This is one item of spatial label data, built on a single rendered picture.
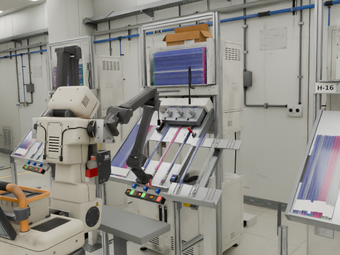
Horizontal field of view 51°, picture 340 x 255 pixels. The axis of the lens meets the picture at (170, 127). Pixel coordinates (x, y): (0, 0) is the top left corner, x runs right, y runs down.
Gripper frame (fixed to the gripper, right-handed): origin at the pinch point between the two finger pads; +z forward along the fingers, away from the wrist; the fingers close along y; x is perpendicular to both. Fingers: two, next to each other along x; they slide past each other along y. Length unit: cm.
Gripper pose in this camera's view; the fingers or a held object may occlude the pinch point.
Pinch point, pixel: (150, 185)
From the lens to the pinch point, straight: 228.3
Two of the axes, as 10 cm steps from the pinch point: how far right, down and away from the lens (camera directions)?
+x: -4.6, 7.3, -5.0
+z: 4.6, 6.8, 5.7
